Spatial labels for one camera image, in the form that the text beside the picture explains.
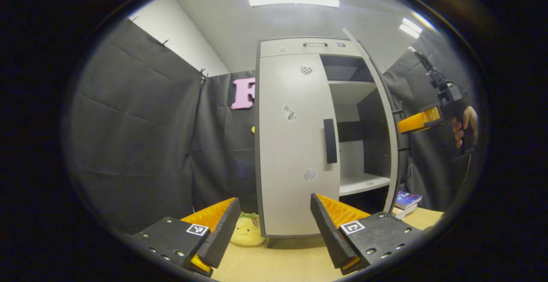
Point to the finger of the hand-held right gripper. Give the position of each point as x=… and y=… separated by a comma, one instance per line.
x=417, y=121

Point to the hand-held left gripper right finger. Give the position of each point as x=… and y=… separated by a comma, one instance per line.
x=329, y=235

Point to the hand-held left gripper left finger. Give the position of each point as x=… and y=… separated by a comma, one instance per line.
x=220, y=230

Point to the grey double-door shoe cabinet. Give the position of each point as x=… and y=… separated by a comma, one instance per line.
x=376, y=145

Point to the white cabinet shelf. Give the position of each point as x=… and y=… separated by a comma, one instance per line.
x=361, y=183
x=349, y=91

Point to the grey cabinet drawer front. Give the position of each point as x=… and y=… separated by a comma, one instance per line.
x=291, y=47

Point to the yellow plush toy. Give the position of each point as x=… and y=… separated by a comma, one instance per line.
x=247, y=233

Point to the white book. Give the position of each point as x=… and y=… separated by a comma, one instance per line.
x=402, y=212

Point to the blue book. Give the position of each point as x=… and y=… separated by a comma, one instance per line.
x=407, y=199

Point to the small ceiling light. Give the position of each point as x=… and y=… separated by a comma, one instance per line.
x=410, y=27

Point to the black backdrop cloth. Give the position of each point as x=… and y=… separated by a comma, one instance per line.
x=137, y=145

